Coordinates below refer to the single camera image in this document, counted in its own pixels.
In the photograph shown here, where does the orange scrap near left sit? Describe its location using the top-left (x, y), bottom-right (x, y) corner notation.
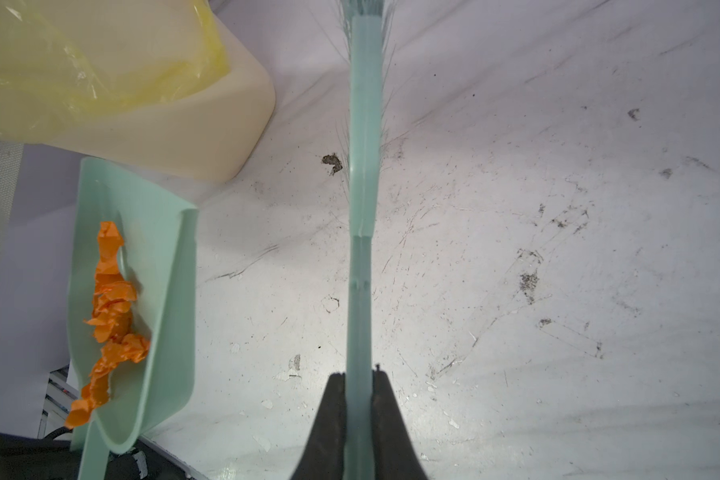
top-left (65, 221), bottom-right (150, 430)

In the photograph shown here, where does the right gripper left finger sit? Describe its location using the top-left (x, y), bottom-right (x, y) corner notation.
top-left (291, 373), bottom-right (347, 480)

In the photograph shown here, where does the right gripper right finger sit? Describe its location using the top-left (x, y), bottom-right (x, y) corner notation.
top-left (371, 367), bottom-right (428, 480)

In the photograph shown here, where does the bin with yellow bag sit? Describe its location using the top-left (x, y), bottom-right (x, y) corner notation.
top-left (0, 1), bottom-right (276, 183)

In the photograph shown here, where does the small dark debris piece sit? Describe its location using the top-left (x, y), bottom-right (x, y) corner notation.
top-left (321, 153), bottom-right (344, 176)

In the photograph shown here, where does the green hand brush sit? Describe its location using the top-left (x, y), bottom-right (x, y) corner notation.
top-left (340, 1), bottom-right (388, 479)

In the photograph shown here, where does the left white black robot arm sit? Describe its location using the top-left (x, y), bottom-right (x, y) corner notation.
top-left (0, 433), bottom-right (187, 480)

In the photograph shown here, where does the green plastic dustpan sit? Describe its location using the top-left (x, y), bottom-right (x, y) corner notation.
top-left (67, 157), bottom-right (198, 479)

